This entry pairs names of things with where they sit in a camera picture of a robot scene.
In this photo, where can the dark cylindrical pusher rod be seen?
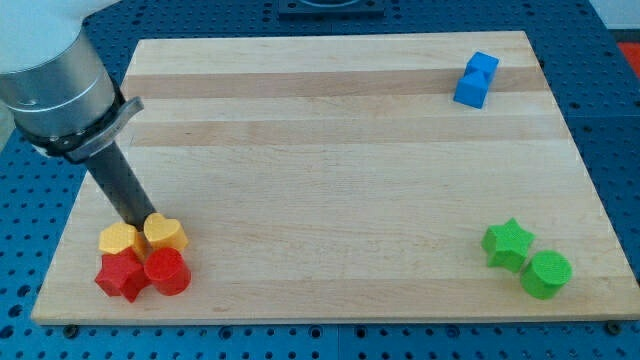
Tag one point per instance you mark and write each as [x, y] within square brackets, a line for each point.
[113, 174]

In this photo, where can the wooden board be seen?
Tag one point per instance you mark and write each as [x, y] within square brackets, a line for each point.
[333, 179]

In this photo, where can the blue cube block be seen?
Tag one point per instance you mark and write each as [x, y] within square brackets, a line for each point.
[483, 63]

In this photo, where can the blue triangular block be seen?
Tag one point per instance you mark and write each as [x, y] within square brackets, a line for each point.
[471, 89]

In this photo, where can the red cylinder block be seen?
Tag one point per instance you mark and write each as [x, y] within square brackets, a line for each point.
[167, 271]

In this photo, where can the yellow hexagon block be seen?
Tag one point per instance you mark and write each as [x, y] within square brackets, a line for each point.
[121, 236]

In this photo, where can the yellow heart block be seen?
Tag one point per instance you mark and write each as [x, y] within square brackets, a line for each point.
[162, 232]

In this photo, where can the red star block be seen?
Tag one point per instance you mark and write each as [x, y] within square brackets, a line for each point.
[122, 274]

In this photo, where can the green cylinder block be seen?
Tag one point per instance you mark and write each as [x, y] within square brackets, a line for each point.
[547, 272]

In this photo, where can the green star block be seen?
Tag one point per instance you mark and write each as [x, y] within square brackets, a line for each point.
[507, 245]

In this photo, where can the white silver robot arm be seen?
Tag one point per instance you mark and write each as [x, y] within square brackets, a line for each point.
[54, 83]

